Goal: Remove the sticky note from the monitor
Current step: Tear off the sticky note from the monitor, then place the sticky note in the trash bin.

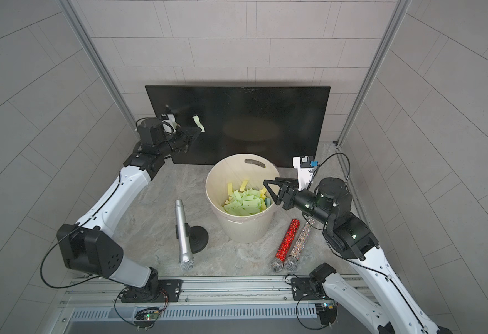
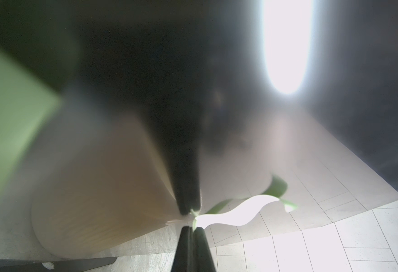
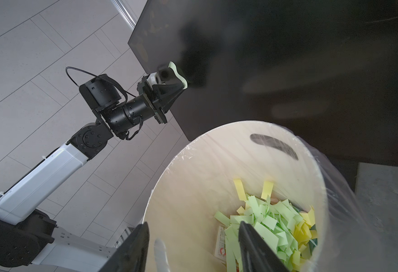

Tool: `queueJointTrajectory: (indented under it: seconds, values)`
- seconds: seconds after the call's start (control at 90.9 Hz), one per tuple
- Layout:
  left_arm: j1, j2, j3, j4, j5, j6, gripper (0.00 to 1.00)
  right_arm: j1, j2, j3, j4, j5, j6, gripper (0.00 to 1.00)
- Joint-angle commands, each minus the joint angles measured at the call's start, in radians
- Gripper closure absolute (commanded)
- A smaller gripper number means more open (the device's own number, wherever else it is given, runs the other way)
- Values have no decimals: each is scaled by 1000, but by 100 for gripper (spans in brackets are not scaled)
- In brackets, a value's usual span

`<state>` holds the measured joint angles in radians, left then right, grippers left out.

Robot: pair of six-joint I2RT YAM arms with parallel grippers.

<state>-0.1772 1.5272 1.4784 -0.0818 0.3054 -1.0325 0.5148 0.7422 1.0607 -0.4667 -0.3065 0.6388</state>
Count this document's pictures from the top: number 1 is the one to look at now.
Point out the left green circuit board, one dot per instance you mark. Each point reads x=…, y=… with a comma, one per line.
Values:
x=147, y=317

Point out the black round microphone base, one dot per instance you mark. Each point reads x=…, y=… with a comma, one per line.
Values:
x=198, y=238

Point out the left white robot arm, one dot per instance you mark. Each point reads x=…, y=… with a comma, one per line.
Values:
x=88, y=245

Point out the silver glitter microphone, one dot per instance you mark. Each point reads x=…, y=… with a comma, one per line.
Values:
x=291, y=262

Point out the cream plastic waste bin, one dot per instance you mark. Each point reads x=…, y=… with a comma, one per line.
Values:
x=236, y=169

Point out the left aluminium corner post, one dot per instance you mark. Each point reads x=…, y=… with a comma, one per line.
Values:
x=93, y=55

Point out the green circuit board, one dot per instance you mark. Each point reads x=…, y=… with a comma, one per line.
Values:
x=147, y=317
x=327, y=313

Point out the aluminium corner post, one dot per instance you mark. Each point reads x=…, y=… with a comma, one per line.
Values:
x=93, y=55
x=384, y=46

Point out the right green circuit board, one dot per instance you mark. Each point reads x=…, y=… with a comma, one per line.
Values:
x=327, y=313

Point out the black flat monitor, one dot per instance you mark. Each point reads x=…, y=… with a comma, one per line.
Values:
x=274, y=122

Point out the pile of sticky notes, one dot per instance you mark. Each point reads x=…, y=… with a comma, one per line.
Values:
x=246, y=201

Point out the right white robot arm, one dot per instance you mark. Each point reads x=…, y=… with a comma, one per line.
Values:
x=351, y=239

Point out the right aluminium corner post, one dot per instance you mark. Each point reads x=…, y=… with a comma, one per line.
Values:
x=384, y=46

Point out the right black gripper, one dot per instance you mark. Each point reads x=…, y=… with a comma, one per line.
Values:
x=288, y=193

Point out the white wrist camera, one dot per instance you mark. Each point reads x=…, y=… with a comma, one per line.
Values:
x=169, y=121
x=305, y=166

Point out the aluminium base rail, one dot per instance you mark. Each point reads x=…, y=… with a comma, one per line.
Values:
x=199, y=298

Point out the red glitter microphone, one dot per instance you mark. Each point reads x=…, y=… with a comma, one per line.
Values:
x=277, y=263

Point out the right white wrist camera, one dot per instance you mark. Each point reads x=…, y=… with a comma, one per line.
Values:
x=305, y=166

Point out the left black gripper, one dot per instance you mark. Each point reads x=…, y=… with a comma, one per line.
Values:
x=186, y=135

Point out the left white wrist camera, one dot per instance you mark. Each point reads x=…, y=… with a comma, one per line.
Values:
x=169, y=121

